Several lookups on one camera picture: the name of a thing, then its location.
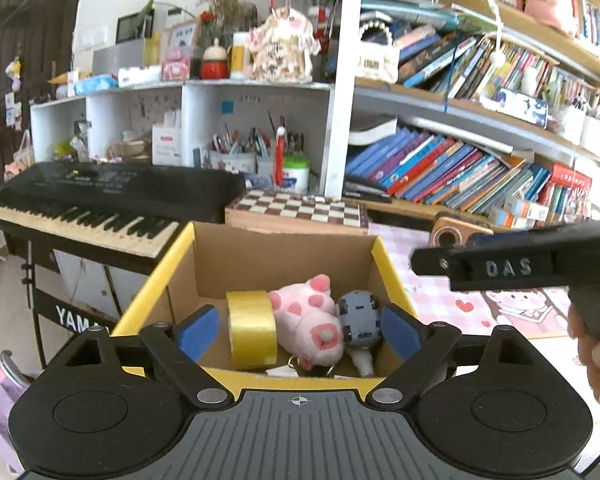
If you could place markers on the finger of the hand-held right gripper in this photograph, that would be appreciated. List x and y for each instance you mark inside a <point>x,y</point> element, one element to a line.
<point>430,262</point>

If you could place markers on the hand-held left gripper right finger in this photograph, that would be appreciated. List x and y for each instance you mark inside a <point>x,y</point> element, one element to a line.
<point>400,330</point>

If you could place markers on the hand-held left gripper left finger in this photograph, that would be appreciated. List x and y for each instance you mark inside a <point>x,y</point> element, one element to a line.
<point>200,330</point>

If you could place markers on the grey toy car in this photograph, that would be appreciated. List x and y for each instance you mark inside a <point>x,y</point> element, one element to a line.
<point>357,317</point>

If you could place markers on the yellow tape roll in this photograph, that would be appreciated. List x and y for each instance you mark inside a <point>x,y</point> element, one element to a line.
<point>250,330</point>

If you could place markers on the yellow cardboard box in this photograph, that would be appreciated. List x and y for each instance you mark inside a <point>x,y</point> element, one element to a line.
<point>260,260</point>

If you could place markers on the pink plush pig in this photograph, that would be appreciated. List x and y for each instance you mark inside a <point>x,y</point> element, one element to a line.
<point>305,320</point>

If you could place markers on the pink checked desktop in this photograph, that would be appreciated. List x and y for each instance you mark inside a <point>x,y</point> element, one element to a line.
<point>480,310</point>

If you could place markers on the wooden retro radio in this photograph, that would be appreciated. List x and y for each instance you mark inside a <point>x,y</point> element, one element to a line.
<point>455,230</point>

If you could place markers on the orange white carton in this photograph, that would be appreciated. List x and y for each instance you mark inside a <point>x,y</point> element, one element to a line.
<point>505,217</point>
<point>527,208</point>

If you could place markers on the black stapler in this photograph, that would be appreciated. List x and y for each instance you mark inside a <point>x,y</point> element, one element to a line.
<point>365,192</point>

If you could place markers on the leaning row of colourful books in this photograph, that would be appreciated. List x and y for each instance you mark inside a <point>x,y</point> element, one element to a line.
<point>430,165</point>

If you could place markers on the white drawer cabinet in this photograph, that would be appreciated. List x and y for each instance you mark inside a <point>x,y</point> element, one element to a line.
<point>95,280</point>

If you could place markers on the black keyboard stand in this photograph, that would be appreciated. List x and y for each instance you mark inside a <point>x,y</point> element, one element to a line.
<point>75,317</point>

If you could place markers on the wooden chessboard box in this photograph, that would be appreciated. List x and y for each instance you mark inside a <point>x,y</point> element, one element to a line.
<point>300,207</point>

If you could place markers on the white desk organiser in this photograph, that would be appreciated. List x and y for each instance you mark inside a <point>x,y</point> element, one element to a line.
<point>595,135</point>

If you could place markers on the white jar green lid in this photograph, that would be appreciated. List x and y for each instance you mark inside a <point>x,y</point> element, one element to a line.
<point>295,177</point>

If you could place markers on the phone with lit screen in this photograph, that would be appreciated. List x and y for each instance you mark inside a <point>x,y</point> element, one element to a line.
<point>522,105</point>

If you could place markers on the white pen holder with pens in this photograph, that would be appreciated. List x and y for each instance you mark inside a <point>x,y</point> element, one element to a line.
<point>232,162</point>

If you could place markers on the black electronic keyboard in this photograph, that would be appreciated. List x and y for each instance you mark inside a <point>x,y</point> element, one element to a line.
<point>105,185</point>

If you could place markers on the red tassel ornament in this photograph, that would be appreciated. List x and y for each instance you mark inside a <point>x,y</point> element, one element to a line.
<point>279,160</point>

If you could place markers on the white box red label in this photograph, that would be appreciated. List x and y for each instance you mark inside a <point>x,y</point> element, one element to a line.
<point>166,147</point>

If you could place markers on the row of books beside handbag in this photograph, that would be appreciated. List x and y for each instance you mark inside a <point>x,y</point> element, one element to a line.
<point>455,60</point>

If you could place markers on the white quilted pearl handbag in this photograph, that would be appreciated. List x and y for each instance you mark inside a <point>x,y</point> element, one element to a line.
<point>377,62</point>

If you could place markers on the purple pink backpack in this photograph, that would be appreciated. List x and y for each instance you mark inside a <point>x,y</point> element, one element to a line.
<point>0,400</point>

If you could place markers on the white wooden bookshelf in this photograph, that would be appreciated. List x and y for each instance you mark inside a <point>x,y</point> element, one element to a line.
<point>342,60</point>

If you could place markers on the white cubby shelf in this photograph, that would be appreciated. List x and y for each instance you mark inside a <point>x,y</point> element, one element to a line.
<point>130,105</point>

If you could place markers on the pink tote bag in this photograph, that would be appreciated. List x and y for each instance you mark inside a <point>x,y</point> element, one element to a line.
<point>20,160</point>

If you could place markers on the pink house ornament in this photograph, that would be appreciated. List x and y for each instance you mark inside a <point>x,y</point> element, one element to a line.
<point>280,50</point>

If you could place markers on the row of thin upright books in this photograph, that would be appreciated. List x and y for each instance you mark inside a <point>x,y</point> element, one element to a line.
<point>592,20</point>

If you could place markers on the flat white box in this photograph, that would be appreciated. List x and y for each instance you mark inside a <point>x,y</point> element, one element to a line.
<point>139,76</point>

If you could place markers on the red round doll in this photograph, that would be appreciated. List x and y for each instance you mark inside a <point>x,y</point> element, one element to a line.
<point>214,67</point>

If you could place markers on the pink plush toy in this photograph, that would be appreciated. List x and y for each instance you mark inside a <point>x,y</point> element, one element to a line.
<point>550,7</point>

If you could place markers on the blue tissue pack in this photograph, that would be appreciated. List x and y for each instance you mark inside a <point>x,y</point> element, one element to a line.
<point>95,84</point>

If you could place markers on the white yellow bottle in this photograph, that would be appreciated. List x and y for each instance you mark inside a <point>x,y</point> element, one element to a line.
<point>240,57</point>

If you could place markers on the white framed picture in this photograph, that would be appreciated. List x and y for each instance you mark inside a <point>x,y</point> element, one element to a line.
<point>183,35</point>

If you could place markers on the small hanging plush charm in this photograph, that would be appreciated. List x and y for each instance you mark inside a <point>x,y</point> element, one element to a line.
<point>13,67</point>

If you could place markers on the dried flower bouquet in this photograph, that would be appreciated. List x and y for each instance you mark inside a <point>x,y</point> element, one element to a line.
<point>225,0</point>

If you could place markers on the dark wooden door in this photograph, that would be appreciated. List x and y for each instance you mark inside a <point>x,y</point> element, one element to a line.
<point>35,35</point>

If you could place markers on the black picture frame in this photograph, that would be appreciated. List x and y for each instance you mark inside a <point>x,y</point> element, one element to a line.
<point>132,27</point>

